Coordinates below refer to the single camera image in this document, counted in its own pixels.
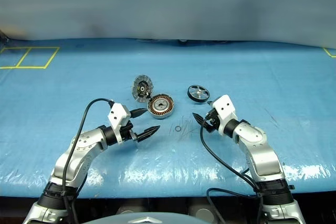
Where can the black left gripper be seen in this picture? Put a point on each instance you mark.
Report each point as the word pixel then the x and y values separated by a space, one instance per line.
pixel 128 132

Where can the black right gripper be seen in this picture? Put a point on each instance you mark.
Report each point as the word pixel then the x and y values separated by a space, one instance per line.
pixel 211 122

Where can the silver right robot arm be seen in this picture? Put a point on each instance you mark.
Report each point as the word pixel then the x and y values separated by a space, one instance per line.
pixel 262 155

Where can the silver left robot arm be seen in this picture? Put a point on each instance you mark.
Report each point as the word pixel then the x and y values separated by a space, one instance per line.
pixel 78 145

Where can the grey motor stator housing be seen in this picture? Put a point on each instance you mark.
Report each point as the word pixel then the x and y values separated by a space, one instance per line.
pixel 160 106

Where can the grey motor end cover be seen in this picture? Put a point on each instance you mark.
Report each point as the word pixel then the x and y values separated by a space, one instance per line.
pixel 141 88

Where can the blue plastic table cover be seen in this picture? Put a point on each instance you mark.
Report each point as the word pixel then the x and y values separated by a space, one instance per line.
pixel 78 90

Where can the grey robot torso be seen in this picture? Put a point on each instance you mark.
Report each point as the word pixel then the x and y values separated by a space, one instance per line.
pixel 141 220

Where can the yellow tape double square marking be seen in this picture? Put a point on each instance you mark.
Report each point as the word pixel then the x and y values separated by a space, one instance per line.
pixel 39 47

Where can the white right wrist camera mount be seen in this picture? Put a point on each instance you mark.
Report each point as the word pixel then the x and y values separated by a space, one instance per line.
pixel 224 106

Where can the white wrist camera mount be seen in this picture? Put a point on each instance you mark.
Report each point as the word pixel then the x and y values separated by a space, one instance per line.
pixel 118 113
pixel 224 106

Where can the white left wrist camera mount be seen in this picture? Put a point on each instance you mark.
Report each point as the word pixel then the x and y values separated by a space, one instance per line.
pixel 118 113

